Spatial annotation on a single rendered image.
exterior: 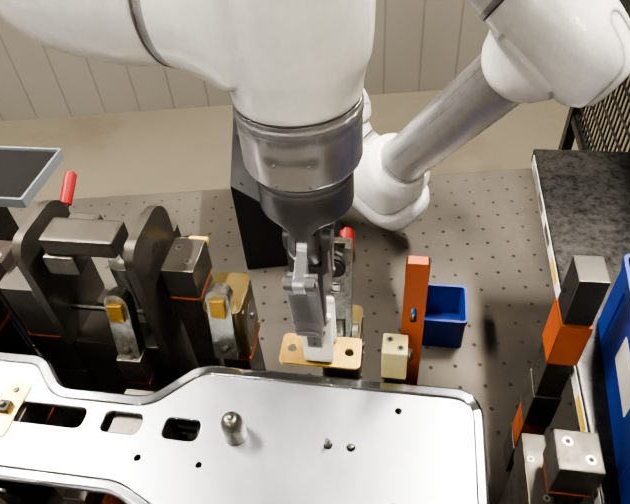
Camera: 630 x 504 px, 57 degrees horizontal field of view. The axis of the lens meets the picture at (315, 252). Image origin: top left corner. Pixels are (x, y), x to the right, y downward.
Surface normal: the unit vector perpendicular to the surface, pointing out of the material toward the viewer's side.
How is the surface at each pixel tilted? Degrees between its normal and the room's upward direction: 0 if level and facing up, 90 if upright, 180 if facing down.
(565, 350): 90
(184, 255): 0
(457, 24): 90
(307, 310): 99
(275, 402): 0
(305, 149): 90
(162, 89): 90
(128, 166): 0
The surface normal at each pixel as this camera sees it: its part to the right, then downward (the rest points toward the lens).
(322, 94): 0.39, 0.82
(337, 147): 0.56, 0.56
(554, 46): -0.49, 0.58
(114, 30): -0.29, 0.80
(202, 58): -0.50, 0.74
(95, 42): -0.33, 0.89
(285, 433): -0.06, -0.71
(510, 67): -0.68, 0.68
